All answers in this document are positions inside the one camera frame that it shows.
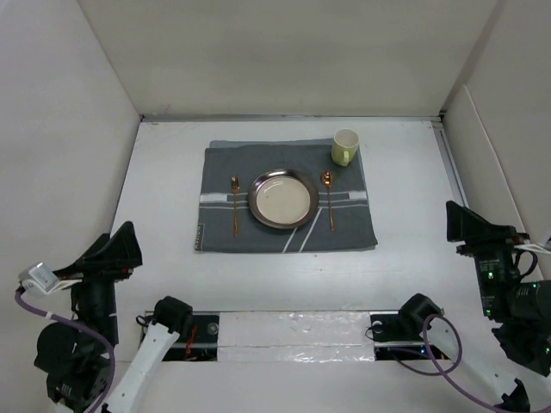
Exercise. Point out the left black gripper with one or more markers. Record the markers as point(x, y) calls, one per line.
point(112, 255)

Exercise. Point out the copper spoon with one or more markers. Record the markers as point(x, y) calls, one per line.
point(327, 180)

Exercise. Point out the grey striped cloth placemat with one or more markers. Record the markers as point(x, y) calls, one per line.
point(349, 199)

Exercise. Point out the white foil-covered front block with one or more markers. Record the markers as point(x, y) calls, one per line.
point(296, 336)

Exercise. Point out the round metal plate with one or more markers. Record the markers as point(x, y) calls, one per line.
point(283, 199)

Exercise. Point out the copper fork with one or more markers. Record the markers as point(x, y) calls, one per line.
point(235, 191)

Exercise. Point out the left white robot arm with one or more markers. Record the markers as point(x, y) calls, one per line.
point(78, 355)

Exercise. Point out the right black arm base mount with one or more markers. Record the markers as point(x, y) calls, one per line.
point(396, 335)

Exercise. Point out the pale green cup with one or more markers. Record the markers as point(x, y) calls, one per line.
point(344, 147)

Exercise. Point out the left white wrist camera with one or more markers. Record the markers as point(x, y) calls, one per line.
point(39, 280)

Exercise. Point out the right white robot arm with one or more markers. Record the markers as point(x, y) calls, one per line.
point(521, 308)

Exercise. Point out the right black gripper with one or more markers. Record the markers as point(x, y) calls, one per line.
point(477, 233)

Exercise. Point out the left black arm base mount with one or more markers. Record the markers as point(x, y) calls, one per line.
point(199, 331)

